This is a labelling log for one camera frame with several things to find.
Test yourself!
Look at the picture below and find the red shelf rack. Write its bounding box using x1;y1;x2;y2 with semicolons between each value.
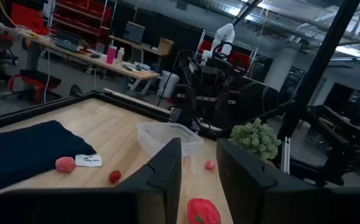
50;0;116;38

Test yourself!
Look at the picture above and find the navy blue folded cloth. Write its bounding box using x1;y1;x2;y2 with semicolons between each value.
0;120;97;197

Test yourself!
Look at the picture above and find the silver aluminium profile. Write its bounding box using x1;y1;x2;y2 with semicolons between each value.
281;136;292;174

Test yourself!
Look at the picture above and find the large pink raspberry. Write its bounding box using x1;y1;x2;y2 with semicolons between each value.
55;156;76;173

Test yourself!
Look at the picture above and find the yellow cable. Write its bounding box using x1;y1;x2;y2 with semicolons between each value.
0;0;40;40

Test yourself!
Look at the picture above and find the cardboard box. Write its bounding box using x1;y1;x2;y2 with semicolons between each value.
157;37;175;56

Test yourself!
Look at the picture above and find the pink tumbler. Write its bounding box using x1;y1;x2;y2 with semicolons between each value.
106;45;118;65

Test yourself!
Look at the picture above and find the black aluminium table frame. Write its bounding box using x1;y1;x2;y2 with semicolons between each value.
0;0;360;187

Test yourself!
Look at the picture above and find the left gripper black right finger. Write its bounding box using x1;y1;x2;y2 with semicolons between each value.
216;138;360;224

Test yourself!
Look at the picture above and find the white bin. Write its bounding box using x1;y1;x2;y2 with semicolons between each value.
157;70;180;99

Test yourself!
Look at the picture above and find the wooden desk with grey legs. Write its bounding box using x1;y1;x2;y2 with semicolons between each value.
0;18;161;94

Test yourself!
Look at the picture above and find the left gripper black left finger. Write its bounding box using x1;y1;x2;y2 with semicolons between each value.
0;138;182;224

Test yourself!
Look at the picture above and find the red storage bin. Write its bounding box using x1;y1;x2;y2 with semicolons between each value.
11;2;50;35

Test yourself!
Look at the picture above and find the dark laptop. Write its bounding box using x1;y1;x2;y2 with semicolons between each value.
55;32;81;52

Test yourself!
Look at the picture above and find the red and black stool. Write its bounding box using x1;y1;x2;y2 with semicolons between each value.
8;70;62;104

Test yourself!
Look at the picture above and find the white cloth tag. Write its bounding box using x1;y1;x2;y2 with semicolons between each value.
75;154;103;168

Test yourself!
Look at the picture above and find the small red strawberry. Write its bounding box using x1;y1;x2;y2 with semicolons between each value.
109;169;122;184

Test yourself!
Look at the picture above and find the clear plastic tupperware container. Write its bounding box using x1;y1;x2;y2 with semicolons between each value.
137;121;205;159

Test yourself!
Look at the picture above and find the green bushy artificial plant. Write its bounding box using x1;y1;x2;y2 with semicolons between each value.
229;118;282;162

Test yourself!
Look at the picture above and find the white floor cable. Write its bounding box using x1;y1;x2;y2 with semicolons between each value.
44;49;52;103

